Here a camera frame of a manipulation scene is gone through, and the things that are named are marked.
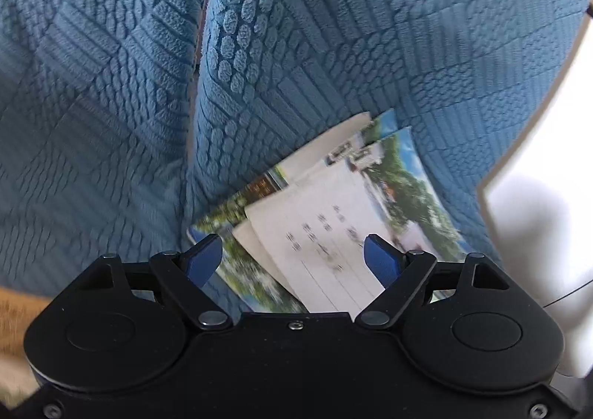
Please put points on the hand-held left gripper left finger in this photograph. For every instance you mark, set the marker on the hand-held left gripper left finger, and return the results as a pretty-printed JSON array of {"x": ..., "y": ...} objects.
[{"x": 204, "y": 259}]

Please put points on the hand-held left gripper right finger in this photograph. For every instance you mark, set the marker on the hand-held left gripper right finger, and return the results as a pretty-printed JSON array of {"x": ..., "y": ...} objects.
[{"x": 382, "y": 261}]

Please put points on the photo-cover notebook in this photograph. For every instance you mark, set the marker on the photo-cover notebook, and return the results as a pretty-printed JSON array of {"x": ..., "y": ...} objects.
[
  {"x": 241, "y": 261},
  {"x": 333, "y": 136},
  {"x": 324, "y": 252}
]

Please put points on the blue textured chair cover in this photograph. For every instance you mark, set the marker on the blue textured chair cover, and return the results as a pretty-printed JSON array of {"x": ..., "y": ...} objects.
[{"x": 116, "y": 122}]

